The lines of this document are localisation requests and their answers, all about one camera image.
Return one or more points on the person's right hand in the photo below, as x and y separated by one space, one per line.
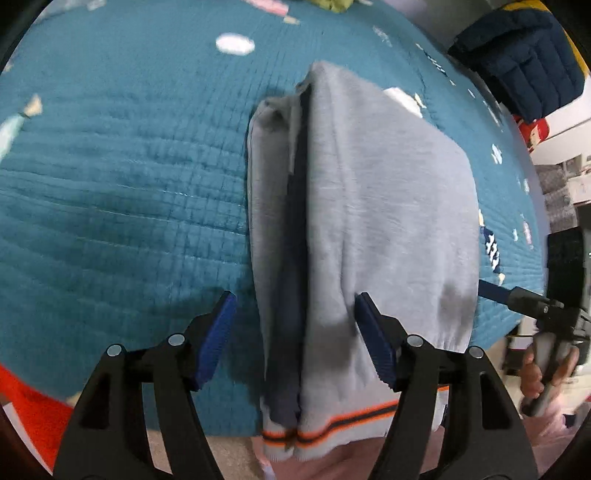
531 378

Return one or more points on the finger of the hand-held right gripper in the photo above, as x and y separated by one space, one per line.
491 290

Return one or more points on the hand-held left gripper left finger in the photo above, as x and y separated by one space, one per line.
217 337

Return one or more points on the grey and navy jacket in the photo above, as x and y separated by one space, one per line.
392 207

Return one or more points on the orange red cloth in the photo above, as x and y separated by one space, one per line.
27 415

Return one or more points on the green quilt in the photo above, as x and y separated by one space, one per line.
334 4

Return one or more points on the white cabinet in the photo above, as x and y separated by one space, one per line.
570 124

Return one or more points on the teal quilted bedspread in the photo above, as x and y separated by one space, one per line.
115 184

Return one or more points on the yellow and navy puffer jacket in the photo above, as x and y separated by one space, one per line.
521 60

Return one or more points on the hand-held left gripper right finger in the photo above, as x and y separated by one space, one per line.
376 341

